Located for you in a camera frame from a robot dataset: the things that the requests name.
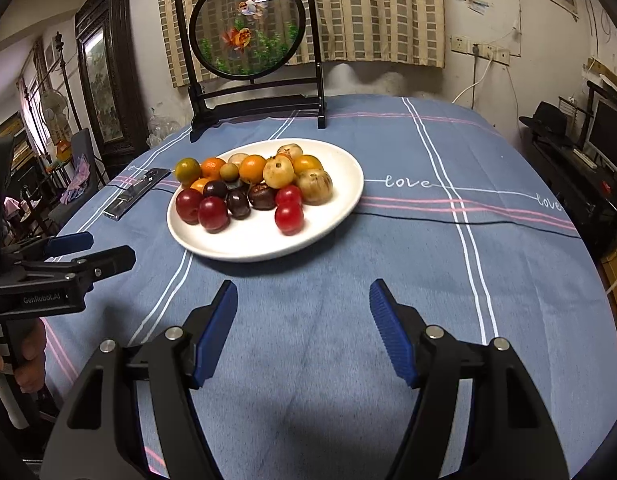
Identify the large tan round fruit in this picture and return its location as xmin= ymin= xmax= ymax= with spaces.
xmin=295 ymin=169 xmax=333 ymax=205

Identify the computer monitor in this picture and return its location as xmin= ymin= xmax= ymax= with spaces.
xmin=586 ymin=94 xmax=617 ymax=172

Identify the red tomato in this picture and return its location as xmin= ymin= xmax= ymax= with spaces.
xmin=275 ymin=184 xmax=303 ymax=207
xmin=275 ymin=203 xmax=304 ymax=236

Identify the person's left hand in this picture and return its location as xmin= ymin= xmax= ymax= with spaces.
xmin=14 ymin=318 xmax=47 ymax=393

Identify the large mandarin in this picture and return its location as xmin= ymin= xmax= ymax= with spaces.
xmin=200 ymin=157 xmax=226 ymax=180

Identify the green-yellow fruit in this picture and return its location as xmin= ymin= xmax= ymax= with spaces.
xmin=174 ymin=157 xmax=202 ymax=188

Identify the standing fan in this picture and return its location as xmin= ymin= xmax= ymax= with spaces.
xmin=39 ymin=89 xmax=71 ymax=143

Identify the small orange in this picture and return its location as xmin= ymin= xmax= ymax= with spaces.
xmin=190 ymin=178 xmax=212 ymax=193

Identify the dark round plum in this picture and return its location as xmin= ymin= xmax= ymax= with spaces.
xmin=202 ymin=180 xmax=228 ymax=200

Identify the small yellow fruit hidden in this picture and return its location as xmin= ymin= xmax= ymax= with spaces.
xmin=220 ymin=162 xmax=239 ymax=183

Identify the orange round fruit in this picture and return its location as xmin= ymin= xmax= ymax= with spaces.
xmin=239 ymin=155 xmax=267 ymax=185

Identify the dark water chestnut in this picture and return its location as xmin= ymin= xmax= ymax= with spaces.
xmin=226 ymin=181 xmax=250 ymax=192

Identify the yellow spotted fruit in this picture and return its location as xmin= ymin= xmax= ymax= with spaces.
xmin=263 ymin=155 xmax=295 ymax=190

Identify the round goldfish screen stand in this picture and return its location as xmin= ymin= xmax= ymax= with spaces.
xmin=174 ymin=0 xmax=327 ymax=140

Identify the black smartphone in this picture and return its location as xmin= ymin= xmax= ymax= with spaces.
xmin=103 ymin=168 xmax=172 ymax=221

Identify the black hat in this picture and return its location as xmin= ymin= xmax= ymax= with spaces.
xmin=519 ymin=101 xmax=572 ymax=146

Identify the white oval plate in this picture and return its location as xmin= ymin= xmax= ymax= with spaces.
xmin=166 ymin=139 xmax=365 ymax=262

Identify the dark heart-shaped plum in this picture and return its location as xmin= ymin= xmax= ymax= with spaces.
xmin=225 ymin=188 xmax=251 ymax=220

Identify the wall power strip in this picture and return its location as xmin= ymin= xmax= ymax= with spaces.
xmin=450 ymin=36 xmax=511 ymax=66

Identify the blue striped tablecloth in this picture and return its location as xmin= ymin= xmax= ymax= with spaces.
xmin=46 ymin=96 xmax=617 ymax=479

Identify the yellow-orange fruit front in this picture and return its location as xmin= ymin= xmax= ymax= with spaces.
xmin=293 ymin=154 xmax=323 ymax=174

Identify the dark framed painting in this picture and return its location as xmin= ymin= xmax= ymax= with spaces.
xmin=74 ymin=0 xmax=149 ymax=177

